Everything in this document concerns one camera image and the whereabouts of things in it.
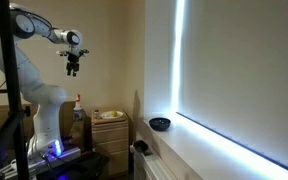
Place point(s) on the light wooden nightstand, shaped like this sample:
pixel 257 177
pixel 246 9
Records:
pixel 110 150

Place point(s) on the white round plate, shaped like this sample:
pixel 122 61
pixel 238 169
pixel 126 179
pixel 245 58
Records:
pixel 105 115

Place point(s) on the brown leather sofa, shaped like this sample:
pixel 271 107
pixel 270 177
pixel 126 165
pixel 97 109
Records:
pixel 69 120

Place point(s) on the small orange-label pill bottle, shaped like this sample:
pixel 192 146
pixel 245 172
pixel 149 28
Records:
pixel 96 115

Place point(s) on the black base mat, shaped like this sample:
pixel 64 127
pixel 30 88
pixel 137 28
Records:
pixel 90 165

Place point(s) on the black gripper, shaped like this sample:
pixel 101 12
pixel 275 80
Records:
pixel 73 62

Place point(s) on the dark blue bowl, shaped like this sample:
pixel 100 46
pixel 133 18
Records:
pixel 159 124

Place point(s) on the small black bundle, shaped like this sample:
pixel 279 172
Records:
pixel 140 145

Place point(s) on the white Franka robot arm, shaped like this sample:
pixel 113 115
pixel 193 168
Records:
pixel 45 100

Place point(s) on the black metal camera stand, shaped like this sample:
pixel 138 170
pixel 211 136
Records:
pixel 12 83

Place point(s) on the yellow lemon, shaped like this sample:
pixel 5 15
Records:
pixel 114 114

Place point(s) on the spray bottle with red trigger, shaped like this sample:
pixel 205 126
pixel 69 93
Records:
pixel 77 111

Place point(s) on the aluminium robot base rails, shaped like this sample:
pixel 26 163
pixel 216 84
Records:
pixel 67 155

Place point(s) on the white window sill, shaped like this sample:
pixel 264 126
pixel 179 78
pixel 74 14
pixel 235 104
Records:
pixel 197 150

